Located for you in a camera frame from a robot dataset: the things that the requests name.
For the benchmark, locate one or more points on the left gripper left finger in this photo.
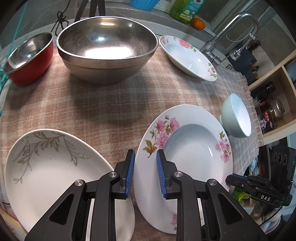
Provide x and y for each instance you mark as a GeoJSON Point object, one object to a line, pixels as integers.
{"type": "Point", "coordinates": [95, 210]}

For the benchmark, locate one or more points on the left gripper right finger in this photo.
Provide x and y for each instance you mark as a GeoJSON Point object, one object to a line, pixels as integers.
{"type": "Point", "coordinates": [205, 210]}

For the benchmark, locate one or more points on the white plate grey leaf pattern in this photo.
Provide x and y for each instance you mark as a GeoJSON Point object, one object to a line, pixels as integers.
{"type": "Point", "coordinates": [40, 167]}

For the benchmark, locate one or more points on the large pink floral deep plate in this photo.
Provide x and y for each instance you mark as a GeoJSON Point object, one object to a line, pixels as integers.
{"type": "Point", "coordinates": [195, 141]}

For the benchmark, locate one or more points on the small pink floral deep plate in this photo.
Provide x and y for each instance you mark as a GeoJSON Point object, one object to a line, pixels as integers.
{"type": "Point", "coordinates": [188, 58]}

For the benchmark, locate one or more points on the large stainless steel bowl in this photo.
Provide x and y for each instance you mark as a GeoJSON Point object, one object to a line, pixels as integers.
{"type": "Point", "coordinates": [106, 49]}

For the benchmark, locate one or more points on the dark glass jar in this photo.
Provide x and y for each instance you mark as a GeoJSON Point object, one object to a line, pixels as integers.
{"type": "Point", "coordinates": [277, 108]}

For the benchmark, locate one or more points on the pale green ceramic bowl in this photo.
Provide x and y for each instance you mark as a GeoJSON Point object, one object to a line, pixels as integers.
{"type": "Point", "coordinates": [235, 118]}

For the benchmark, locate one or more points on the plaid beige tablecloth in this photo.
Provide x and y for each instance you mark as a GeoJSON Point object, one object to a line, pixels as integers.
{"type": "Point", "coordinates": [113, 118]}

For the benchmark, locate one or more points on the wooden shelf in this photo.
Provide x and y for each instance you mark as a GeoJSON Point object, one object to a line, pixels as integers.
{"type": "Point", "coordinates": [285, 91]}

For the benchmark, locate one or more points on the red steel bowl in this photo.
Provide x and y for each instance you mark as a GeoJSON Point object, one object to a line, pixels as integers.
{"type": "Point", "coordinates": [30, 60]}

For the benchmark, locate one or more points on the orange fruit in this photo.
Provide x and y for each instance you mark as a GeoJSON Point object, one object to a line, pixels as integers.
{"type": "Point", "coordinates": [198, 24]}

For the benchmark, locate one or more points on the green dish soap bottle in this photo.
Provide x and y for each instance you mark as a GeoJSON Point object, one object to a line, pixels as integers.
{"type": "Point", "coordinates": [185, 10]}

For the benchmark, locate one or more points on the black tripod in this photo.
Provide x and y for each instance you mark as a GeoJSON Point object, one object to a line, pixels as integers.
{"type": "Point", "coordinates": [94, 5]}

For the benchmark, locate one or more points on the blue plastic cup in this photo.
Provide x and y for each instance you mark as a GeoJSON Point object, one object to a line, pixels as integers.
{"type": "Point", "coordinates": [145, 5]}

